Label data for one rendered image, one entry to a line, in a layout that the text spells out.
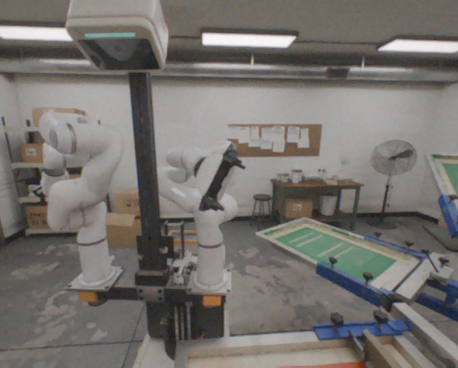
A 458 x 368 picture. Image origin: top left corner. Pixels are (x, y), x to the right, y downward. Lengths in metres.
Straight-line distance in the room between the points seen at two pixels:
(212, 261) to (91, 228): 0.44
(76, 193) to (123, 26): 0.46
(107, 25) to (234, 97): 3.67
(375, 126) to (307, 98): 1.50
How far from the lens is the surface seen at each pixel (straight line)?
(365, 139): 5.23
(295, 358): 0.94
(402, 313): 1.14
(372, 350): 0.94
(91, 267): 0.95
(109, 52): 0.71
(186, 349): 0.88
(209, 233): 0.74
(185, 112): 4.15
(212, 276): 0.83
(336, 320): 0.95
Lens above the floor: 1.66
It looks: 13 degrees down
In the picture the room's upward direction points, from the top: straight up
